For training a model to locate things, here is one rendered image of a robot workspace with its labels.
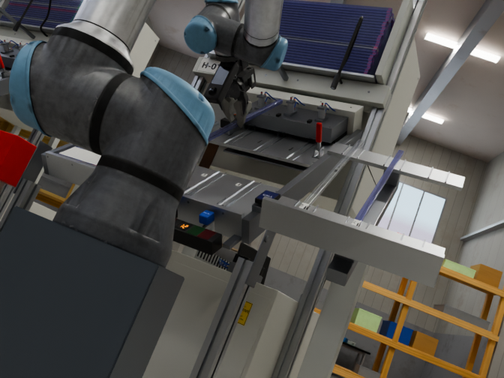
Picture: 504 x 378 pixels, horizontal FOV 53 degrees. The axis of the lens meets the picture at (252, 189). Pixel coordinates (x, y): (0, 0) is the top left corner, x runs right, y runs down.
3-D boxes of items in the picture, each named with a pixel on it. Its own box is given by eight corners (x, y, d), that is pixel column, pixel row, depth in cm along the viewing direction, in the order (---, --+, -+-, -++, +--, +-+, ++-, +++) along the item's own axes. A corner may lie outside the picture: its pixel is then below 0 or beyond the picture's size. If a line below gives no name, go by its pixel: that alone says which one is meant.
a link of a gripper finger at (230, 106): (244, 117, 143) (241, 88, 137) (232, 128, 139) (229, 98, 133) (235, 115, 144) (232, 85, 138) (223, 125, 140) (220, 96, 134)
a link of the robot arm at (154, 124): (177, 180, 60) (221, 82, 63) (76, 140, 62) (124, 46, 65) (190, 202, 72) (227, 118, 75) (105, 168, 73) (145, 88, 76)
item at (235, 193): (244, 229, 116) (244, 217, 115) (50, 165, 147) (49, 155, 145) (283, 198, 131) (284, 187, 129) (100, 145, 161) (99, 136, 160)
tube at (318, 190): (293, 226, 98) (294, 221, 97) (286, 223, 98) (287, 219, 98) (363, 144, 139) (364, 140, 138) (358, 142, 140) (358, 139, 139)
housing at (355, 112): (350, 152, 168) (355, 112, 162) (227, 124, 191) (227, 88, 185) (359, 145, 175) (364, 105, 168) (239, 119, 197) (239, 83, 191)
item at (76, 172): (241, 242, 116) (241, 214, 113) (49, 175, 147) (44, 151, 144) (244, 239, 117) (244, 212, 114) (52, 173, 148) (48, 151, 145)
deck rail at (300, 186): (248, 244, 116) (249, 220, 113) (241, 241, 116) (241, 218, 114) (361, 147, 170) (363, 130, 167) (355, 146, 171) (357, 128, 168)
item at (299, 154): (313, 181, 146) (314, 164, 143) (140, 136, 176) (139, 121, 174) (355, 145, 171) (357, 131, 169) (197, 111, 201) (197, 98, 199)
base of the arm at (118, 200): (150, 261, 56) (186, 181, 58) (31, 211, 58) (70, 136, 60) (174, 273, 71) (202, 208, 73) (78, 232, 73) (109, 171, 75)
